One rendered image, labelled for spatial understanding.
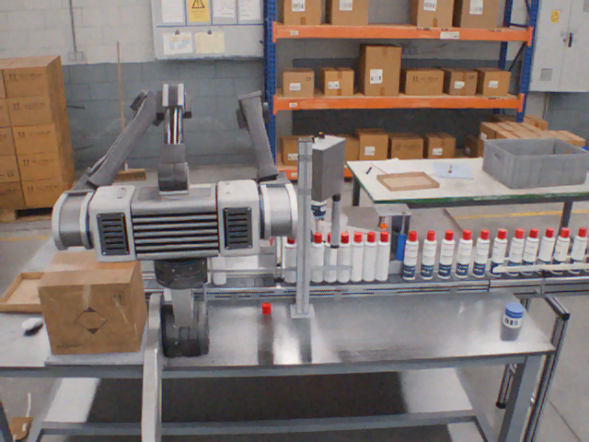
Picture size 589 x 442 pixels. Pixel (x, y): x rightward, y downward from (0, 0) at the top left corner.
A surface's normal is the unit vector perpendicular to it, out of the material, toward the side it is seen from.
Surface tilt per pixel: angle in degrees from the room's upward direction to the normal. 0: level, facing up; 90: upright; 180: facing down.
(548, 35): 90
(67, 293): 90
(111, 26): 90
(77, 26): 90
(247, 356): 0
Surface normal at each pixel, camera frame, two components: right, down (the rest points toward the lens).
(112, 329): 0.12, 0.39
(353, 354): 0.00, -0.92
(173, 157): 0.10, -0.38
